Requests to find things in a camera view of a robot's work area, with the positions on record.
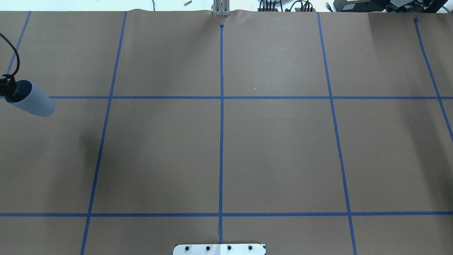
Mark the light blue plastic cup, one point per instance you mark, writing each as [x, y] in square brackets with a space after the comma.
[31, 98]

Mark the aluminium frame post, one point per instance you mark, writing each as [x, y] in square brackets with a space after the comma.
[221, 8]

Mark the black equipment box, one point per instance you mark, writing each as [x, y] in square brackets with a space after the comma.
[398, 6]

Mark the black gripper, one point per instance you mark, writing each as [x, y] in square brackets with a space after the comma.
[7, 87]

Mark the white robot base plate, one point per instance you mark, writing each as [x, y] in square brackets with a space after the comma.
[220, 249]

